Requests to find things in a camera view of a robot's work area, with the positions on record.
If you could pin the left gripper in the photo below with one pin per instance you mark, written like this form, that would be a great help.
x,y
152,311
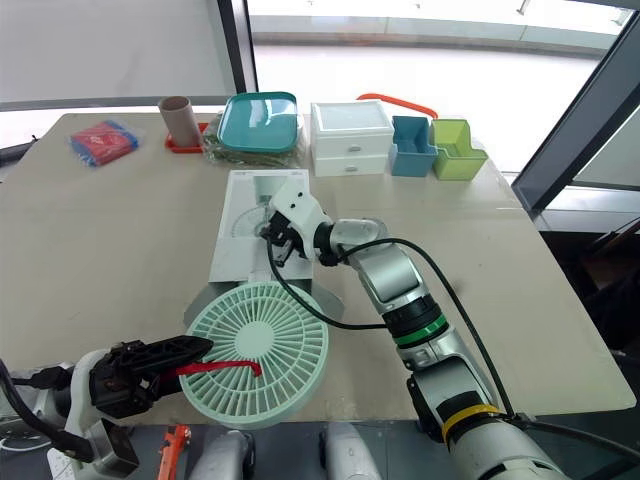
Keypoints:
x,y
120,385

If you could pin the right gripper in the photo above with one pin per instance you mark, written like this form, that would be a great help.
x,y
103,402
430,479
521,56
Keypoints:
x,y
280,235

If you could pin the mint green round fan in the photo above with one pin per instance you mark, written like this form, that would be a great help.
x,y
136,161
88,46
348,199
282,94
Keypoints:
x,y
260,350

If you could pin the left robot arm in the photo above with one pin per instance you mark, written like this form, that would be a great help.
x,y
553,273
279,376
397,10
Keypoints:
x,y
47,402

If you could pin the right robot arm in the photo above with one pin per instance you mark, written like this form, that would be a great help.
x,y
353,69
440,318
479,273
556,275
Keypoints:
x,y
400,280

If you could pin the blue plastic organiser box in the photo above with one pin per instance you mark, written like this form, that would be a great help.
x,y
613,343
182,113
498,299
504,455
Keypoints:
x,y
412,150

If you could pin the green plastic organiser box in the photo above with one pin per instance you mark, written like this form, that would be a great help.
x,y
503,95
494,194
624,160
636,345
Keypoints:
x,y
457,155

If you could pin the orange hand tool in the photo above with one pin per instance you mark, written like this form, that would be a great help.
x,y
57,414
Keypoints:
x,y
172,450

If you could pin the green snack pack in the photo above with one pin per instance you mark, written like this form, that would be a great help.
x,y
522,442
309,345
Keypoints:
x,y
240,156

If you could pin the teal square plate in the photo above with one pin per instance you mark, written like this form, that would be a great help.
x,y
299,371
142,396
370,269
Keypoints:
x,y
257,122

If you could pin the white two-drawer unit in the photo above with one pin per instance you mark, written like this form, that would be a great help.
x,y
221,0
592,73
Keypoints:
x,y
350,137

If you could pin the red shallow tray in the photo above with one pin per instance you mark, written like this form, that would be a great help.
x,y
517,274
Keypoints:
x,y
176,147

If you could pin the brown cardboard tube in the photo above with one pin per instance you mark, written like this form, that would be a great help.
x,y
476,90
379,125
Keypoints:
x,y
179,122

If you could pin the red and blue pack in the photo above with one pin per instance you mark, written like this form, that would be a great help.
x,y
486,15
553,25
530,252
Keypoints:
x,y
102,142

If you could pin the robot body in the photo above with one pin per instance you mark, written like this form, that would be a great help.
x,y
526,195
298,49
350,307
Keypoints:
x,y
345,452

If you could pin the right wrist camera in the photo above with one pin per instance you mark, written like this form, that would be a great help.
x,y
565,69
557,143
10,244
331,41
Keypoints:
x,y
300,207

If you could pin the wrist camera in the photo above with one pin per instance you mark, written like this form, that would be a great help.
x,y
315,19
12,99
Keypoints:
x,y
82,400
300,207

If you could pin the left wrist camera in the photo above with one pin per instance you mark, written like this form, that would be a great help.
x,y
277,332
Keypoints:
x,y
82,400

